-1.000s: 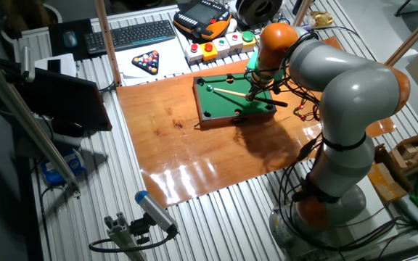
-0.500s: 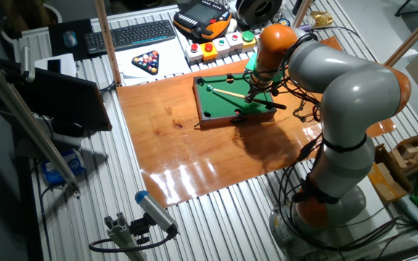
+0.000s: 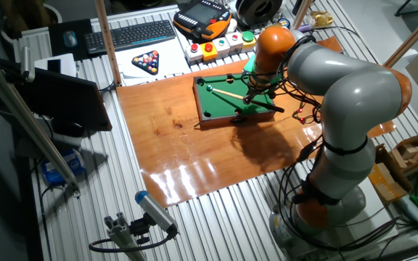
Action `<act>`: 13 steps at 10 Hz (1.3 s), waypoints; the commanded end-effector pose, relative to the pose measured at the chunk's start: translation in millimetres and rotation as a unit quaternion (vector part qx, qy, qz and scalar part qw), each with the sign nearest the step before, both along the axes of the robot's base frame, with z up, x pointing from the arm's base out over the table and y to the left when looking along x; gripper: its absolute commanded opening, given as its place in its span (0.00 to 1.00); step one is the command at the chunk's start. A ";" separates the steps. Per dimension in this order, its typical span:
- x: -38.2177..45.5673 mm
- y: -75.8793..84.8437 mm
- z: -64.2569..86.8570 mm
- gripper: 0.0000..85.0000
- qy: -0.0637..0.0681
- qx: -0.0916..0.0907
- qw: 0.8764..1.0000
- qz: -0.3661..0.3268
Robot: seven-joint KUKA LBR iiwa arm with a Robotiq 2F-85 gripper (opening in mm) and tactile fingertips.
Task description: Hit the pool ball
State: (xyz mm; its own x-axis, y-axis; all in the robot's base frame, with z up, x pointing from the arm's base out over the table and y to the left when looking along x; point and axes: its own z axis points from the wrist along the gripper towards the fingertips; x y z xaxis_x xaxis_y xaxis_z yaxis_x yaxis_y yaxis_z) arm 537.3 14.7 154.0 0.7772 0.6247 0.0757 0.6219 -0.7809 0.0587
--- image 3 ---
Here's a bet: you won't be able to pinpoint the golden snack bag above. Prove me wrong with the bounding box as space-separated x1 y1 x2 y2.
308 9 335 28

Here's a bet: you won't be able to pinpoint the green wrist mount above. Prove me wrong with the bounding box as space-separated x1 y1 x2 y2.
243 54 286 86

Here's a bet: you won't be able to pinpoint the black filament spool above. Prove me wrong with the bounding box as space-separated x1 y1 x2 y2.
234 0 284 27

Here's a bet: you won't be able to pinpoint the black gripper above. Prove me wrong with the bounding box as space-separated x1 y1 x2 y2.
242 77 269 107

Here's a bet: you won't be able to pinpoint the blue packet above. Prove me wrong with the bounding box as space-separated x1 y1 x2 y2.
41 148 86 188

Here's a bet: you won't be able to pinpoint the grey computer mouse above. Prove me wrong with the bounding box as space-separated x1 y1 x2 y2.
62 30 78 49

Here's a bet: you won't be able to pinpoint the short aluminium profile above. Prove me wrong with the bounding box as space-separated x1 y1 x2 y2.
103 212 147 261

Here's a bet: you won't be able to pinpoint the wooden post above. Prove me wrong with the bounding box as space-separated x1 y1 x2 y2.
383 1 418 69
94 0 123 87
291 0 314 30

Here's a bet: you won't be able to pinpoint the black camera cable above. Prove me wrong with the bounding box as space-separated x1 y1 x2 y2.
88 231 176 254

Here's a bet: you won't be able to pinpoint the wooden pool cue black butt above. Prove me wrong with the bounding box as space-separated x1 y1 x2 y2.
210 88 285 113

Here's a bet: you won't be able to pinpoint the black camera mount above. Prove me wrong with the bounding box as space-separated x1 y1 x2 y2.
128 213 155 246

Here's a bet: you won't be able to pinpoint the white box red mushroom button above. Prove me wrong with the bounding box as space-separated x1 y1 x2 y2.
184 42 205 65

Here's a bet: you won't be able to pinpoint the yellow box large green button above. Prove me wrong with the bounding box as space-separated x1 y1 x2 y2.
240 30 258 53

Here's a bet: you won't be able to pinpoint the orange cardboard box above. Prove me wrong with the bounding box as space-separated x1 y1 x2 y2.
367 162 409 203

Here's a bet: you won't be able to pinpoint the wooden board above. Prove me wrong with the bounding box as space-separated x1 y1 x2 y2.
116 34 397 208

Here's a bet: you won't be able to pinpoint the black mouse pad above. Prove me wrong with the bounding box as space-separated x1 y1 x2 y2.
48 18 94 62

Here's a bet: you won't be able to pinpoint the grey cylinder on stand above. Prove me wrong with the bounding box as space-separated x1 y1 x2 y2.
19 45 36 83

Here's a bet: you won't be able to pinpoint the white paper sheet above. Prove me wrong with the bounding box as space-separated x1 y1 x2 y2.
113 36 192 87

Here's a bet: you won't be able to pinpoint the white rolled sheet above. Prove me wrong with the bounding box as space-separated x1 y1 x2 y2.
397 195 418 233

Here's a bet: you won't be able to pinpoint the white box green button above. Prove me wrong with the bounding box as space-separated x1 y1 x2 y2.
212 36 231 59

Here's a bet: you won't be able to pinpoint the black monitor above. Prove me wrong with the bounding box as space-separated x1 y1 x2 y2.
0 57 113 132

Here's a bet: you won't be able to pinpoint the yellow box red button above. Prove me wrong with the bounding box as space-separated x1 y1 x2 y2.
200 42 219 62

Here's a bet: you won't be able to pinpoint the open cardboard box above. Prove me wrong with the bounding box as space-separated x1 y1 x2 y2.
374 130 418 171

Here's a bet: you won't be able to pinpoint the long aluminium profile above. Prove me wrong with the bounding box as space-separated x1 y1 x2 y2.
0 50 82 199

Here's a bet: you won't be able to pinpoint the orange black teach pendant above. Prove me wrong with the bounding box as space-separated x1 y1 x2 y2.
173 0 233 41

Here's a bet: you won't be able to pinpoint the grey camera blue cap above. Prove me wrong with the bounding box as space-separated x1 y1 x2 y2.
134 190 180 236

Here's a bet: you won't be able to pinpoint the mini pool table green felt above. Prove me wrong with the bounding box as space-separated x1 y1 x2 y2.
192 72 278 128

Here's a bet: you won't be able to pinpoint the small board red LEDs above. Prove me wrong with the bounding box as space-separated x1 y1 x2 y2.
292 103 322 126

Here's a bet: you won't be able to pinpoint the black triangle rack with balls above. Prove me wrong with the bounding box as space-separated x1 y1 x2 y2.
131 49 160 76

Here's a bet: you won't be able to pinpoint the white box small red button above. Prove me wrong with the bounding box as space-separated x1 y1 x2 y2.
225 31 245 55

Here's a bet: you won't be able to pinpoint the black keyboard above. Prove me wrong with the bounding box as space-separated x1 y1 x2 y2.
83 19 177 56

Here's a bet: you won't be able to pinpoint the black cable bundle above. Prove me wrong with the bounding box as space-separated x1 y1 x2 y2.
277 159 413 254

